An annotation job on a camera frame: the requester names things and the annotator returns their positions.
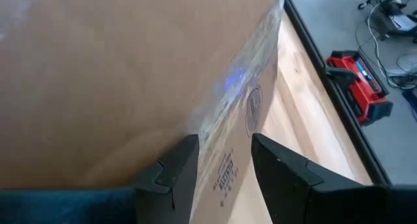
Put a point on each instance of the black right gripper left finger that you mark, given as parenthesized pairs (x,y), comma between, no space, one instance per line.
(97,206)

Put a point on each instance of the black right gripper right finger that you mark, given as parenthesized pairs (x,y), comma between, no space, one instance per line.
(325,201)

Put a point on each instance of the taped brown cardboard box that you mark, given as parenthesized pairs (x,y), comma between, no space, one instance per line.
(114,87)

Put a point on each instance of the red black jobsite radio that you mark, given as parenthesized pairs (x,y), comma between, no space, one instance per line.
(365,90)

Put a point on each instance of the black floor equipment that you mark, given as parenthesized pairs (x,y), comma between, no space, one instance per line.
(394,15)

